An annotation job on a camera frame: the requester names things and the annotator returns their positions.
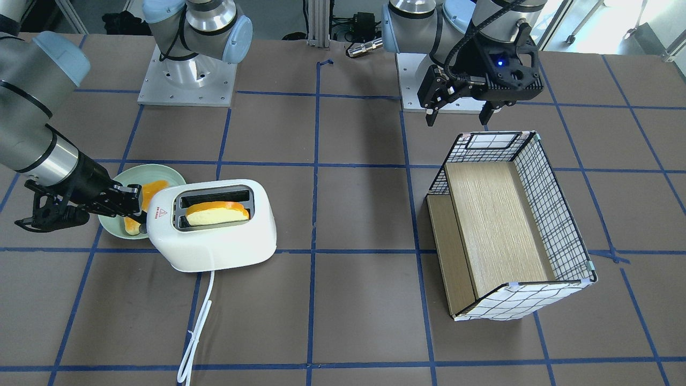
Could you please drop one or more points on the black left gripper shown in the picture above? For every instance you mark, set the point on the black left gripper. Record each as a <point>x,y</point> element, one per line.
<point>472,68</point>

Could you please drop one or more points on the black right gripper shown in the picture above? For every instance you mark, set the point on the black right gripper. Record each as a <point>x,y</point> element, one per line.
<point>89,179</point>

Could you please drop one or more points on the white two-slot toaster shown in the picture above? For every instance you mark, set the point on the white two-slot toaster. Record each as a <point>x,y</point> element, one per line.
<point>193,249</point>

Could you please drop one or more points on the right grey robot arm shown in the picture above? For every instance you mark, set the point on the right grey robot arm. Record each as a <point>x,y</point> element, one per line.
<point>38,75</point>

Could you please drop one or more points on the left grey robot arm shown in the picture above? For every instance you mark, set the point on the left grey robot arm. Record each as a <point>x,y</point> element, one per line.
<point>476,49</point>

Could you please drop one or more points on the toast slice in toaster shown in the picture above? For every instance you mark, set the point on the toast slice in toaster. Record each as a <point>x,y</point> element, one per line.
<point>215,212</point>

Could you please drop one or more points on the triangular orange bread piece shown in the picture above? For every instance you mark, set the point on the triangular orange bread piece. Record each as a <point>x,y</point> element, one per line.
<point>132,227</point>

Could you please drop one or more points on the light green plate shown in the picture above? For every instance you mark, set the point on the light green plate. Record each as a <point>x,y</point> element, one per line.
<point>140,175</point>

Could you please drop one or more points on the silver cylindrical connector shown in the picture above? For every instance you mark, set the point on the silver cylindrical connector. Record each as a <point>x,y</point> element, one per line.
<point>358,49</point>

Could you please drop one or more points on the grid fabric wooden storage box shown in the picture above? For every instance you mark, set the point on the grid fabric wooden storage box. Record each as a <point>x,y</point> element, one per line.
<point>506,239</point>

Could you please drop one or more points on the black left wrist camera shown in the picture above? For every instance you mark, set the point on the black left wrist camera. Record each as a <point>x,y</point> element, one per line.
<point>509,64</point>

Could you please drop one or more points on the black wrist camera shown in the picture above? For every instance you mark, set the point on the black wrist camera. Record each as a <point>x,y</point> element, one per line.
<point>509,64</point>
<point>51,210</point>

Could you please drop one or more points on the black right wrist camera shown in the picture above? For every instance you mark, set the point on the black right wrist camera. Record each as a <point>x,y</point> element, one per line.
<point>51,210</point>

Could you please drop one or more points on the aluminium frame post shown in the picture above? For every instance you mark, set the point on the aluminium frame post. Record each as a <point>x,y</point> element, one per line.
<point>318,16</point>

